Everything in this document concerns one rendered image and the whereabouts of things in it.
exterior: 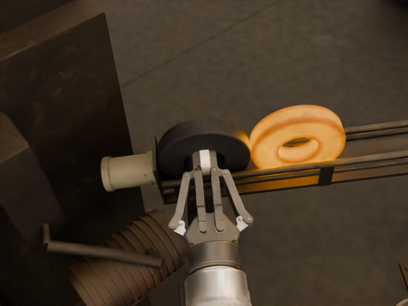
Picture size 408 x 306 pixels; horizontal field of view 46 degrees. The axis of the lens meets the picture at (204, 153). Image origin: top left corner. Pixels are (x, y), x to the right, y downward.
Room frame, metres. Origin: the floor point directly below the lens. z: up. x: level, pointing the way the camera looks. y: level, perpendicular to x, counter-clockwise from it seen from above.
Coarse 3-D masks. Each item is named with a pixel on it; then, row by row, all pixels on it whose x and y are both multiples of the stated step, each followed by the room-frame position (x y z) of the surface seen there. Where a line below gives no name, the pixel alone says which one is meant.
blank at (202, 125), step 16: (176, 128) 0.47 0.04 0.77; (192, 128) 0.46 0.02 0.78; (208, 128) 0.46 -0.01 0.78; (224, 128) 0.47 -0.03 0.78; (240, 128) 0.48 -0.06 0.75; (160, 144) 0.46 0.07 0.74; (176, 144) 0.45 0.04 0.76; (192, 144) 0.45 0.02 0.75; (208, 144) 0.45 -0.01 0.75; (224, 144) 0.45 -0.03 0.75; (240, 144) 0.46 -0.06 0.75; (160, 160) 0.44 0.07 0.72; (176, 160) 0.45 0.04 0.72; (192, 160) 0.47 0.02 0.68; (224, 160) 0.46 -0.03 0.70; (240, 160) 0.46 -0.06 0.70; (176, 176) 0.45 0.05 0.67
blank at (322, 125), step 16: (288, 112) 0.48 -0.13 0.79; (304, 112) 0.48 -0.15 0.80; (320, 112) 0.48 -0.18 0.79; (256, 128) 0.48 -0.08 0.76; (272, 128) 0.46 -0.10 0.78; (288, 128) 0.46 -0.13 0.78; (304, 128) 0.46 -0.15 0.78; (320, 128) 0.46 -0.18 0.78; (336, 128) 0.47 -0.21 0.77; (256, 144) 0.46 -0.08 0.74; (272, 144) 0.46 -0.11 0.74; (304, 144) 0.49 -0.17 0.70; (320, 144) 0.47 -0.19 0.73; (336, 144) 0.47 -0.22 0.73; (256, 160) 0.46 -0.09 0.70; (272, 160) 0.46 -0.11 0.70; (288, 160) 0.46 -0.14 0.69; (304, 160) 0.46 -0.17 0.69; (320, 160) 0.47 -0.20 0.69
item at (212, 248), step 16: (192, 224) 0.33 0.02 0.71; (208, 224) 0.33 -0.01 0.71; (224, 224) 0.33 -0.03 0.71; (192, 240) 0.31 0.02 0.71; (208, 240) 0.31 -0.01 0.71; (224, 240) 0.30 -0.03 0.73; (192, 256) 0.28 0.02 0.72; (208, 256) 0.27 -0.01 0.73; (224, 256) 0.27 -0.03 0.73; (192, 272) 0.26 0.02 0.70
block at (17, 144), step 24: (0, 120) 0.46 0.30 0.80; (0, 144) 0.41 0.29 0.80; (24, 144) 0.42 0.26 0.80; (0, 168) 0.38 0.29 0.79; (24, 168) 0.40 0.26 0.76; (0, 192) 0.37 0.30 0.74; (24, 192) 0.39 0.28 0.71; (48, 192) 0.41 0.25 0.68; (24, 216) 0.38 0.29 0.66; (48, 216) 0.40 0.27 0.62
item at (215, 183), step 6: (216, 168) 0.43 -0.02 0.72; (216, 174) 0.42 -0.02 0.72; (216, 180) 0.41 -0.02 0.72; (216, 186) 0.40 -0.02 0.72; (216, 192) 0.38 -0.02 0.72; (216, 198) 0.38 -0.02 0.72; (216, 204) 0.37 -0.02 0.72; (216, 210) 0.35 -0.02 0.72; (222, 210) 0.35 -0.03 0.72; (216, 216) 0.34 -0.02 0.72; (222, 216) 0.34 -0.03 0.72; (216, 222) 0.33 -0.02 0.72; (222, 222) 0.33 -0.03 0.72; (216, 228) 0.32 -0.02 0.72; (222, 228) 0.32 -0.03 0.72
